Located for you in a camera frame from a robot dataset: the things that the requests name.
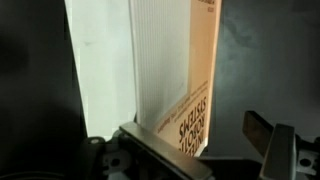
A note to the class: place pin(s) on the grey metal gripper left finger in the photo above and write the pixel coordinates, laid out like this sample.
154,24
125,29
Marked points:
166,151

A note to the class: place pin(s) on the gripper grey right finger with brown pad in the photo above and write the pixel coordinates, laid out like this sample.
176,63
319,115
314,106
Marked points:
280,153

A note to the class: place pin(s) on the orange and white book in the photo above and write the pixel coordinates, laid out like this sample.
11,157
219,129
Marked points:
160,50

